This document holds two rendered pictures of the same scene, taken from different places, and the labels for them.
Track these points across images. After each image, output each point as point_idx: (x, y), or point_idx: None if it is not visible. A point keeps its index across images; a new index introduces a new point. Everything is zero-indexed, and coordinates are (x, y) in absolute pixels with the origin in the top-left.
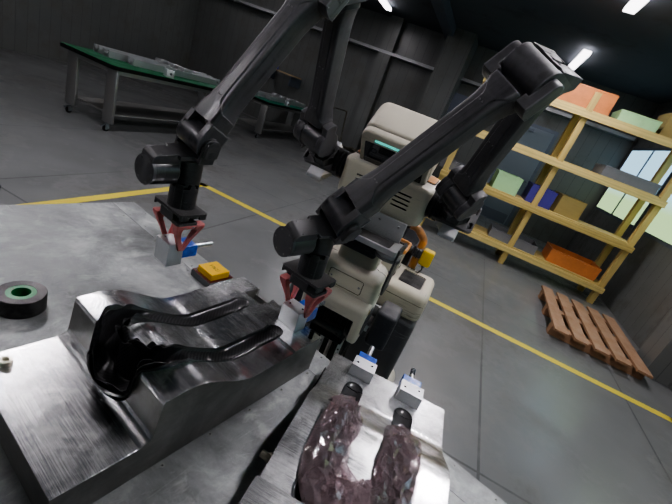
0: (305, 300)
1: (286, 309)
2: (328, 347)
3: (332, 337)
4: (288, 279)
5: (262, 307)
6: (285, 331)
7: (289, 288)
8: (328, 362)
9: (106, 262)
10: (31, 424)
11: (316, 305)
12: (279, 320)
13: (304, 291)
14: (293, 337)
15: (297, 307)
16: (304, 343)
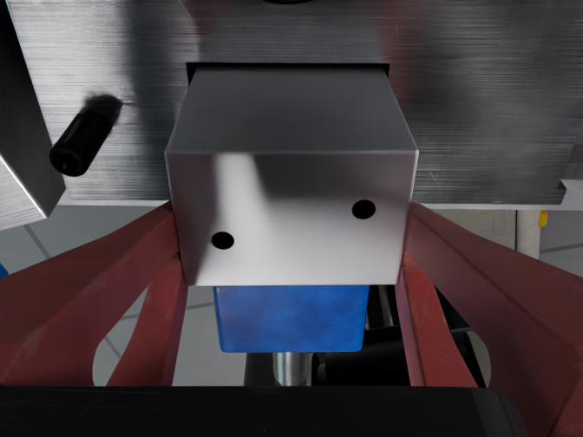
0: (74, 288)
1: (339, 129)
2: (385, 320)
3: (363, 338)
4: (551, 408)
5: (568, 59)
6: (228, 3)
7: (459, 311)
8: None
9: None
10: None
11: (127, 352)
12: (363, 68)
13: (45, 396)
14: (137, 9)
15: (269, 218)
16: (43, 38)
